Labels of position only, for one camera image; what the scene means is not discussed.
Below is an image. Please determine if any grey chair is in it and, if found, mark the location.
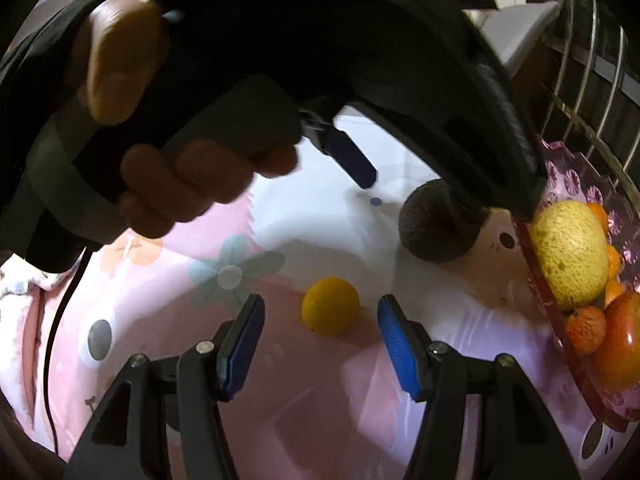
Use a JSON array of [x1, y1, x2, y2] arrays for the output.
[[460, 0, 563, 81]]

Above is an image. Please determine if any person's left hand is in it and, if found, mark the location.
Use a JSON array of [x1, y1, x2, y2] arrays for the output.
[[44, 0, 301, 240]]

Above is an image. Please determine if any yellow pear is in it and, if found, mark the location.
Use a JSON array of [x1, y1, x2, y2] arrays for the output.
[[530, 200, 611, 311]]

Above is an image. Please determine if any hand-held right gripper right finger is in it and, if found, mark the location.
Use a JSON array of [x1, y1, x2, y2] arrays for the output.
[[377, 294, 583, 480]]

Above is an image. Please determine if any metal wire rack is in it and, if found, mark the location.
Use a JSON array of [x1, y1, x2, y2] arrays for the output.
[[537, 0, 640, 196]]

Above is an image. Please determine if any pink sofa cushion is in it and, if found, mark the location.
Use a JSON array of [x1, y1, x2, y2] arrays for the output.
[[0, 280, 61, 456]]

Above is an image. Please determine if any person's left forearm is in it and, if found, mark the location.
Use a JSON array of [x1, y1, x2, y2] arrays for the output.
[[0, 0, 123, 273]]

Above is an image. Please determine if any dark brown avocado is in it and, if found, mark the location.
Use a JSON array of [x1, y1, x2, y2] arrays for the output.
[[398, 179, 493, 264]]

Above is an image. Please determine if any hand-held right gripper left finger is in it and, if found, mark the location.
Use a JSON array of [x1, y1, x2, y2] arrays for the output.
[[62, 292, 266, 480]]

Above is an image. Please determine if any black cable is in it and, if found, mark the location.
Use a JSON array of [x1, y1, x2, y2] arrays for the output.
[[42, 247, 93, 463]]

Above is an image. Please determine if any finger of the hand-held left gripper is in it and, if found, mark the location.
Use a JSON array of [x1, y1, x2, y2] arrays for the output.
[[349, 0, 548, 220], [299, 109, 378, 191]]

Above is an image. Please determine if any pink glass plate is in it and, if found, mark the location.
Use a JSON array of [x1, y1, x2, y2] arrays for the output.
[[510, 135, 640, 433]]

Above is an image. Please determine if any printed cartoon tablecloth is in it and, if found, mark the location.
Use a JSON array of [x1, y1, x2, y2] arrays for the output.
[[0, 105, 640, 480]]

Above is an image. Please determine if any red apple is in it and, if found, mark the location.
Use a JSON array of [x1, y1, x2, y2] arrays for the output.
[[593, 291, 640, 395]]

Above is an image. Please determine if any red lychee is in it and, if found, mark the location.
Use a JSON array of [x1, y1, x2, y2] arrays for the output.
[[565, 305, 608, 357]]

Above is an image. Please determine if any yellow-orange orange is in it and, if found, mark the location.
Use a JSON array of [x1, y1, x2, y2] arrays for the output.
[[301, 277, 361, 337]]

